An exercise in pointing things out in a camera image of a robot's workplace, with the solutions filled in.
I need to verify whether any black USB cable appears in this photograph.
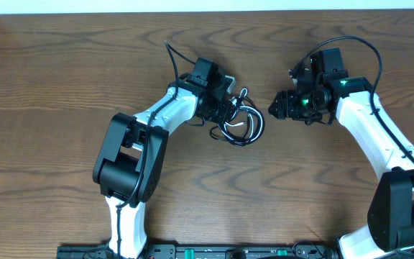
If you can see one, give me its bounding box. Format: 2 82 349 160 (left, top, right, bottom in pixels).
208 87 266 147

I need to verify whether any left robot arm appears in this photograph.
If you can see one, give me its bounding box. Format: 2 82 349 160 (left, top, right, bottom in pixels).
93 58 236 258

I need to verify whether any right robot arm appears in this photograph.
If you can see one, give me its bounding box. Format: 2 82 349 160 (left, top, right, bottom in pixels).
268 48 414 258

